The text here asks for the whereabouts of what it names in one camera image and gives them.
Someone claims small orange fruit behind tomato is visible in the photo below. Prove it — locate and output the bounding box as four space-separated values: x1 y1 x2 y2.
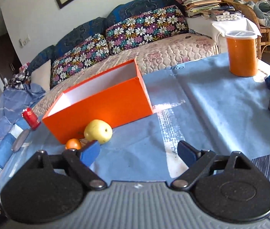
65 139 82 150

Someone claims light blue tablecloth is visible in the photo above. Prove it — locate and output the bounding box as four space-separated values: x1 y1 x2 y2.
0 52 270 229

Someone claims grey flat case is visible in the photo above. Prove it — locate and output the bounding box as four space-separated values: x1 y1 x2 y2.
11 129 30 152

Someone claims red soda can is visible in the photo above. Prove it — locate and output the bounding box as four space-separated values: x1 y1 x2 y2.
21 108 41 130

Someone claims orange cardboard box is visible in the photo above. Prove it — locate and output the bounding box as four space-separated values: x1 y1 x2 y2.
42 60 153 144

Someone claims blue striped bedding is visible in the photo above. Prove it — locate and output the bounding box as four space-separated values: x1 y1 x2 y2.
0 83 45 173

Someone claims white pillow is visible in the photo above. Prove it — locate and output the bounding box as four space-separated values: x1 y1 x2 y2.
31 60 51 92

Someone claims quilted beige sofa cover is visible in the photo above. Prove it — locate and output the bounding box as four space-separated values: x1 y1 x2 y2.
33 33 219 116

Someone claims floral cushion left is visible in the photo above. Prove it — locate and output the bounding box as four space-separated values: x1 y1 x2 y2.
50 34 109 88

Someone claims floral cushion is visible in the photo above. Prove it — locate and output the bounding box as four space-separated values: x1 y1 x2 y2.
50 34 109 88
105 5 188 55

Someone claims orange cylindrical canister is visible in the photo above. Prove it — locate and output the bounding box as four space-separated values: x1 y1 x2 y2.
225 31 258 77

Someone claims white side table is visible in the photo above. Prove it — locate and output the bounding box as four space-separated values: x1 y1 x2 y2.
186 17 261 54

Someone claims wicker chair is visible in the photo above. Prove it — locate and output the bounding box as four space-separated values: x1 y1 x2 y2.
223 0 270 58

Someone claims floral cushion right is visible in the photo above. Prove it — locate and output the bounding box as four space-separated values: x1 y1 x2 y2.
105 5 188 55

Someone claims wall light switch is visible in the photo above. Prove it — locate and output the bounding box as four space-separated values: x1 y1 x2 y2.
19 35 31 48

